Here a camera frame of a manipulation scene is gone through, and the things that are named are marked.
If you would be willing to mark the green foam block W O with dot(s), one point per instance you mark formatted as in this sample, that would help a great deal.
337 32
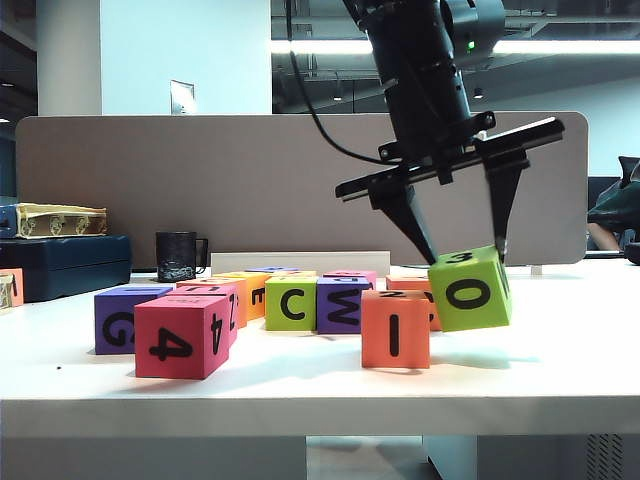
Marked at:
442 320

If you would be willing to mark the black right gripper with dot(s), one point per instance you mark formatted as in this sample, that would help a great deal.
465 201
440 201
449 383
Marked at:
435 155

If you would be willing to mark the white partition foot bracket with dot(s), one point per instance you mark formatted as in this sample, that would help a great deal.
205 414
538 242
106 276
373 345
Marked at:
536 271

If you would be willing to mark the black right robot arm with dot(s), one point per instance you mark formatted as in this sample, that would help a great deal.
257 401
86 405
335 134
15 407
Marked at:
415 60

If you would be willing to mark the purple foam block D W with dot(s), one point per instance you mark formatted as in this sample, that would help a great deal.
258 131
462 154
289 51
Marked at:
325 320

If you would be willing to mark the green foam block C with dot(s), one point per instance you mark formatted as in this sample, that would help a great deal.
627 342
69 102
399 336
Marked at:
274 320

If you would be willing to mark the yellow patterned box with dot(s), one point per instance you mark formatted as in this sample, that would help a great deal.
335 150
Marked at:
60 220

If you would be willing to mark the paper wall sign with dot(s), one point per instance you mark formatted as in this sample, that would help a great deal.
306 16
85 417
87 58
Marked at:
182 97

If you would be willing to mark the purple foam block G 9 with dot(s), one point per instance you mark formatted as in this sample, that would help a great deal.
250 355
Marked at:
115 305

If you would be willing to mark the seated person dark jacket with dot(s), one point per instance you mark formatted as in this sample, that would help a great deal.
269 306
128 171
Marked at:
620 210

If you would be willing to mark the brown desk partition screen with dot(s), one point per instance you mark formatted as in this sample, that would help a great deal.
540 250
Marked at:
150 175

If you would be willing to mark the blue box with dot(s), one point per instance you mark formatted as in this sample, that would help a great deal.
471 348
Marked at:
7 222

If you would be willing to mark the navy blue case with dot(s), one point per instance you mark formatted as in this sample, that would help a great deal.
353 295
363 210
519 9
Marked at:
65 270

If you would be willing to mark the black mug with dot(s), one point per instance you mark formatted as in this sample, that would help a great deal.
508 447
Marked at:
175 255

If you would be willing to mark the orange foam block 3 Y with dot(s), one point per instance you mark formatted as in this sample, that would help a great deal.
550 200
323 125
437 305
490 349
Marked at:
410 281

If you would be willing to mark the yellow foam block E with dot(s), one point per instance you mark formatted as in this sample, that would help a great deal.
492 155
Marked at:
255 315

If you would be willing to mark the purple foam block 9 D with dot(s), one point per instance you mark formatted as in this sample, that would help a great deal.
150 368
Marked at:
260 270

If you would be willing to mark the cream patterned block tray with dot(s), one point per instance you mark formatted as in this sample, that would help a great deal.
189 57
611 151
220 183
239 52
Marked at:
5 300

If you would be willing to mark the pink foam block 4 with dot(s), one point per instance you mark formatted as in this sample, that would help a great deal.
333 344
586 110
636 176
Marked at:
147 320

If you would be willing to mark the orange foam block 7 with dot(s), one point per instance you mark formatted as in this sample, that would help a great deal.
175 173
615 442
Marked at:
300 274

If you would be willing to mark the black computer monitor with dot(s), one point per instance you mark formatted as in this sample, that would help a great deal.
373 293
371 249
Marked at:
594 187

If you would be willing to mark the orange foam number block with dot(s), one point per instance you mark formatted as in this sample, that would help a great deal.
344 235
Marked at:
20 280

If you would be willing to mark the orange foam block I 2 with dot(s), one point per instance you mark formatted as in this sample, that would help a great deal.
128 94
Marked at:
375 350

